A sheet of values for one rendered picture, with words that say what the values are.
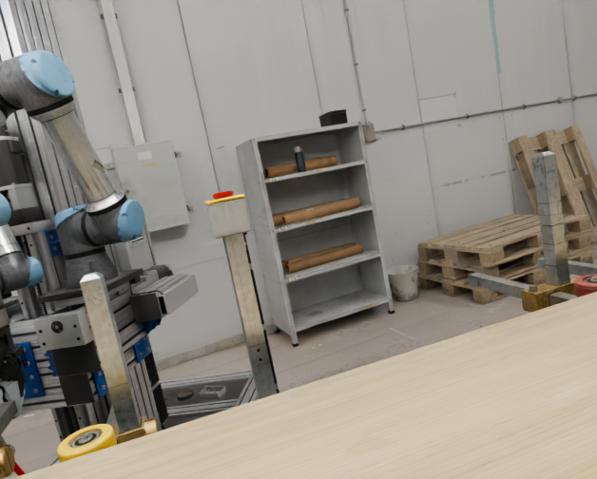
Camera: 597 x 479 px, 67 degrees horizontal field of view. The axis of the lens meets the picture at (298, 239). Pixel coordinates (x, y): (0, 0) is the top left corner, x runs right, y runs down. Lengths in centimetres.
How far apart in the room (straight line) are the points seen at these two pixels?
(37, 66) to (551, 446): 122
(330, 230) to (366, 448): 338
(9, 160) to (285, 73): 264
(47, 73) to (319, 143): 289
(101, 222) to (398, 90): 343
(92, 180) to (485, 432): 110
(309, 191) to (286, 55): 111
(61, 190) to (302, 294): 255
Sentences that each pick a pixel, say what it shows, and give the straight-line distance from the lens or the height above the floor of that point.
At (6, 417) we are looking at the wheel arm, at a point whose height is 85.
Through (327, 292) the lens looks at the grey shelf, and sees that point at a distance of 396.
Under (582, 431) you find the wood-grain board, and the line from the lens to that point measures 62.
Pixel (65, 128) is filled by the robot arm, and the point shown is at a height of 146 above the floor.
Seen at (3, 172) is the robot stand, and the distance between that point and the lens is 170.
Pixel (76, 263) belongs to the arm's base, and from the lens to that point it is 147.
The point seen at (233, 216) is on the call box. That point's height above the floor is 119.
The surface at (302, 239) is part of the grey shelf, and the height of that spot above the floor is 70.
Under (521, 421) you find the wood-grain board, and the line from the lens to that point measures 63.
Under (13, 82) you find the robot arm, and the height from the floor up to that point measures 158.
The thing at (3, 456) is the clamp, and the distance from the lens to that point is 100.
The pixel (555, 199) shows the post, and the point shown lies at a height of 107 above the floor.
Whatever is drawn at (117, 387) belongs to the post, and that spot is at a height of 93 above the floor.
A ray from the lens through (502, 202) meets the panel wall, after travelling 508.
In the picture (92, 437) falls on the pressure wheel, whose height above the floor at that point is 90.
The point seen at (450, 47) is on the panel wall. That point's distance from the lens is 486.
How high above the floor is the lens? 123
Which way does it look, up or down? 8 degrees down
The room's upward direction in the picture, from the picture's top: 11 degrees counter-clockwise
